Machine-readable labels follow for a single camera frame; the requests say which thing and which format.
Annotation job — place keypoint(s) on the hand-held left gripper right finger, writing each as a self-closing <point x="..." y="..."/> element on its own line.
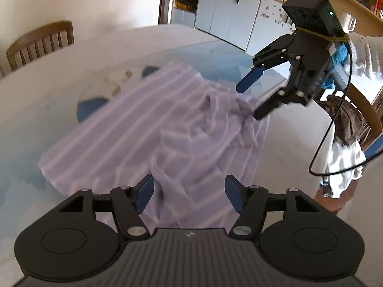
<point x="235" y="194"/>

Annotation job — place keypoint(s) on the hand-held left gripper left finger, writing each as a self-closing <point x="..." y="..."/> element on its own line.
<point x="146" y="191"/>

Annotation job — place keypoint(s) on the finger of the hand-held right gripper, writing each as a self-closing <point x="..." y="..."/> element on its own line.
<point x="266" y="109"/>
<point x="250" y="79"/>

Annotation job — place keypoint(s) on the lilac white-striped shirt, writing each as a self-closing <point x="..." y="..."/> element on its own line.
<point x="143" y="125"/>

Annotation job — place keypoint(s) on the person's right hand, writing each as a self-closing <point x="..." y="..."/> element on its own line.
<point x="343" y="55"/>

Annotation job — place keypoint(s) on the white mug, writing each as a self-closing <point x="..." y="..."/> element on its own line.
<point x="348" y="22"/>

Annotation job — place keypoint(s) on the white fridge with magnets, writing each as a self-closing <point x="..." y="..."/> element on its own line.
<point x="269" y="21"/>

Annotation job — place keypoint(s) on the dark brown garment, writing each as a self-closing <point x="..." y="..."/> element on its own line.
<point x="350" y="119"/>

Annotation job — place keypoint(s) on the wooden chair with laundry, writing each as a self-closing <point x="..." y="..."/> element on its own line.
<point x="310" y="167"/>

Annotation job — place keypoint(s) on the pale blue cabinet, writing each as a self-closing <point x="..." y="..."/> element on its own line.
<point x="227" y="9"/>

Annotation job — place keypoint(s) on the white garment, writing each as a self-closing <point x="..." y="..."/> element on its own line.
<point x="344" y="158"/>

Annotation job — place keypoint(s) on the wooden slatted chair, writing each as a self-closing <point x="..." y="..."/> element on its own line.
<point x="39" y="34"/>

